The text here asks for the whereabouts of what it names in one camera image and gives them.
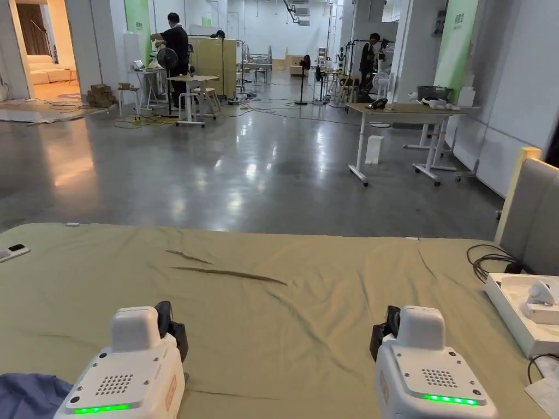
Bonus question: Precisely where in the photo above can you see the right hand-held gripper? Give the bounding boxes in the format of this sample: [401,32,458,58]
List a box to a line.
[370,305,499,419]

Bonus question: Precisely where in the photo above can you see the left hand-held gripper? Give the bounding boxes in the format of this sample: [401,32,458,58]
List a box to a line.
[52,301,190,419]

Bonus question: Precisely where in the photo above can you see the dark blue garment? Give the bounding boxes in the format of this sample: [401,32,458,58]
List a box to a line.
[0,373,76,419]

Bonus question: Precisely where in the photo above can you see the flat white open box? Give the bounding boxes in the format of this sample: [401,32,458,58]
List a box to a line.
[484,272,559,360]

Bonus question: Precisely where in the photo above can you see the white hand controller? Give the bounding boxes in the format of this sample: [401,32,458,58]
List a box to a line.
[525,281,555,307]

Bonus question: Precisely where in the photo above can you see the bed with beige sheet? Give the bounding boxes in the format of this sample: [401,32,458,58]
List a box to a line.
[0,223,559,419]

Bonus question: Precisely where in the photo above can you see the phone with white case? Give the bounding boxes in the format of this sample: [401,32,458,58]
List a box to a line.
[0,244,32,263]

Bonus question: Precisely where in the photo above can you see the grey padded headboard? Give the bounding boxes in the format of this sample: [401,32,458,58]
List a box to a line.
[493,147,559,277]

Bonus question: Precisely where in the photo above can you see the wooden table with white legs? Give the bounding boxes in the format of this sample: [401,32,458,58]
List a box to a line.
[344,85,466,187]

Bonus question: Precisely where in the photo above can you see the stack of cartons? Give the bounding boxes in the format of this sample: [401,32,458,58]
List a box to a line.
[87,82,116,107]

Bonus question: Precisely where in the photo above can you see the white stool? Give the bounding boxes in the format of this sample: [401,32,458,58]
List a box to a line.
[117,86,141,119]

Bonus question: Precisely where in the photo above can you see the white standing fan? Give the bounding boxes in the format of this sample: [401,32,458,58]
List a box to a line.
[370,71,390,128]

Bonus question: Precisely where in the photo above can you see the white folding table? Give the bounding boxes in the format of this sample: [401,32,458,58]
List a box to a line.
[129,59,169,111]

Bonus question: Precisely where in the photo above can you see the small wooden table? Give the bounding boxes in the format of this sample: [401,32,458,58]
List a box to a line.
[166,74,221,128]

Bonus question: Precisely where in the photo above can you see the white sofa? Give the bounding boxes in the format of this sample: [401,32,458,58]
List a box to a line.
[26,54,80,86]

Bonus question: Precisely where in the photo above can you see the black standing fan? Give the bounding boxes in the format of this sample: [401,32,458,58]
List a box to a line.
[156,47,180,119]
[294,54,312,106]

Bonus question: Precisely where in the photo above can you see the wooden cabinet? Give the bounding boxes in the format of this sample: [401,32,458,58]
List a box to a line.
[188,37,237,100]

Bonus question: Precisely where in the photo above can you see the green banner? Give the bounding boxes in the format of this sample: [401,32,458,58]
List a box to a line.
[433,0,475,89]
[124,0,152,34]

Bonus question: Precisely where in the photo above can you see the thin black cable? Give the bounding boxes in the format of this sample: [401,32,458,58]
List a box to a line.
[526,352,559,386]

